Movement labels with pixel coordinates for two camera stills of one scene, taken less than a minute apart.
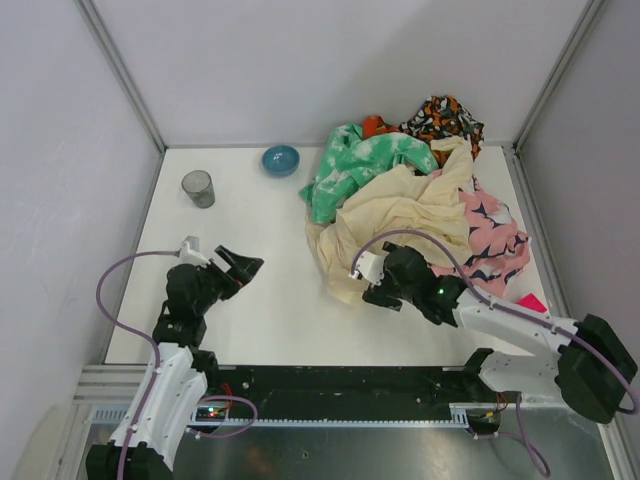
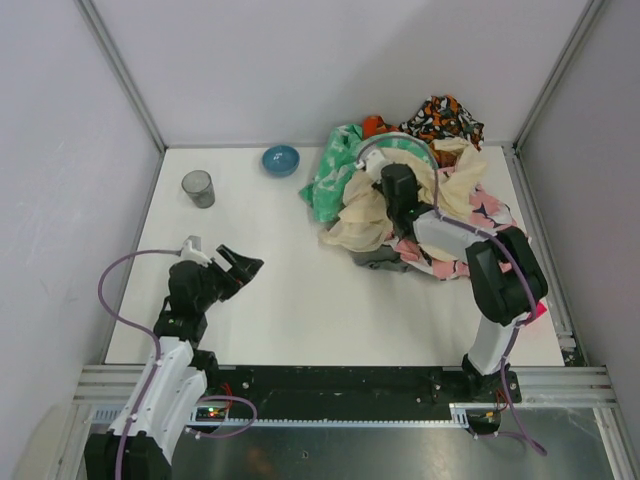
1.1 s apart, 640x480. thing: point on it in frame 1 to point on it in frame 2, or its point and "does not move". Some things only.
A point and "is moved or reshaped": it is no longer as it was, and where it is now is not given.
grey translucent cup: (198, 185) does not move
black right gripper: (386, 289) to (396, 178)
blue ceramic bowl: (281, 160) does not move
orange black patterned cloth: (443, 116) does not move
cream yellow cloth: (423, 211) is moved or reshaped
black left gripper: (226, 276) does not move
